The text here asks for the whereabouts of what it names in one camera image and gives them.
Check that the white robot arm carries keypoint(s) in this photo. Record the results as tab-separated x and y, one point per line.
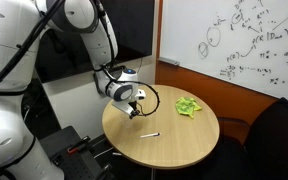
4	140

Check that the grey whiteboard eraser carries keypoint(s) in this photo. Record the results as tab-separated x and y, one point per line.
169	61

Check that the white marker pen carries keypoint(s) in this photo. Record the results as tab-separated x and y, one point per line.
150	135

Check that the yellow green cloth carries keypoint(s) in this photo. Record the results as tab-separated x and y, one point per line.
187	106

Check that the black wall panel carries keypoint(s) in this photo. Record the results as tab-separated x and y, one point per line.
134	26

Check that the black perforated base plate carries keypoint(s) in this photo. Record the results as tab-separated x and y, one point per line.
70	163

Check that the whiteboard with writing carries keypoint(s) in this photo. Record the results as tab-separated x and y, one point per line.
200	20

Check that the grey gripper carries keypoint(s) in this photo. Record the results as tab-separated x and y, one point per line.
122	106

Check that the black office chair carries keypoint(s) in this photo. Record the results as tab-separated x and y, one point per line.
277	143

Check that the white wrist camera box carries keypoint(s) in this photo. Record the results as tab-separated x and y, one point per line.
141	94

